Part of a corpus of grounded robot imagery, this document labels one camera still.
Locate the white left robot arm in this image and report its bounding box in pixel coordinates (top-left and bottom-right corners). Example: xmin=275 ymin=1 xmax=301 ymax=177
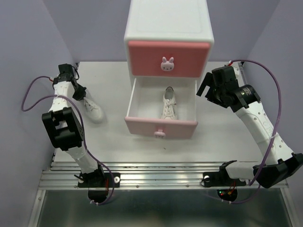
xmin=42 ymin=64 xmax=105 ymax=186

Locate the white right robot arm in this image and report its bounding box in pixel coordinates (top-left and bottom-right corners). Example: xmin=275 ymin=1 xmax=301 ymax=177
xmin=197 ymin=66 xmax=303 ymax=189

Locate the pink bunny knob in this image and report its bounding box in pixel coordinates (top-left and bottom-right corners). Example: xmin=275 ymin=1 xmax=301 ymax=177
xmin=160 ymin=57 xmax=174 ymax=71
xmin=154 ymin=129 xmax=166 ymax=139

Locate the white shoe cabinet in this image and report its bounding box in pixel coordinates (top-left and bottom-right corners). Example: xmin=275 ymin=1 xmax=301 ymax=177
xmin=123 ymin=0 xmax=215 ymax=81

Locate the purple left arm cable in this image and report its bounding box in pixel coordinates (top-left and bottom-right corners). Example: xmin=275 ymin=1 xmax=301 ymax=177
xmin=21 ymin=75 xmax=116 ymax=206

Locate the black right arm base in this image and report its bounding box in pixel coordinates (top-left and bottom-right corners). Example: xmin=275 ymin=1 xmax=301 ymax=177
xmin=200 ymin=171 xmax=247 ymax=203

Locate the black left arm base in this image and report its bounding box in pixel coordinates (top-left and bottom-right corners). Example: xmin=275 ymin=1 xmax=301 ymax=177
xmin=74 ymin=172 xmax=121 ymax=206

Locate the white sneaker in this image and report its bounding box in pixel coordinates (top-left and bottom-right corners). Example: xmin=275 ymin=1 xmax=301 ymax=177
xmin=161 ymin=87 xmax=178 ymax=120
xmin=82 ymin=89 xmax=105 ymax=124

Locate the dark pink drawer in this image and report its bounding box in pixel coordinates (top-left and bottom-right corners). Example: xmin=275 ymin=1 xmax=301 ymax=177
xmin=127 ymin=41 xmax=211 ymax=78

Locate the aluminium rail frame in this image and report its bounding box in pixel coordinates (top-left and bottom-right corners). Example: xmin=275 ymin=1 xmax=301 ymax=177
xmin=27 ymin=60 xmax=298 ymax=227

